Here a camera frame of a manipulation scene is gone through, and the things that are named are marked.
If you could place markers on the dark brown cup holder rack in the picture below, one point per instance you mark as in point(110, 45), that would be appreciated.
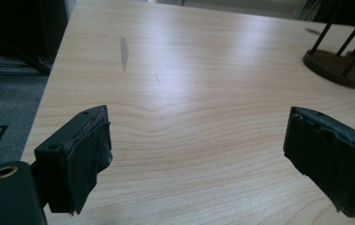
point(331, 66)

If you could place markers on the black cabinet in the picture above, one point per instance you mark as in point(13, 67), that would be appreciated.
point(16, 28)

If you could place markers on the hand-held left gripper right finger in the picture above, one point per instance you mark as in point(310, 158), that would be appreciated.
point(331, 156)

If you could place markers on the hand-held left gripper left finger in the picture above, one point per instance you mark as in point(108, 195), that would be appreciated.
point(69, 156)

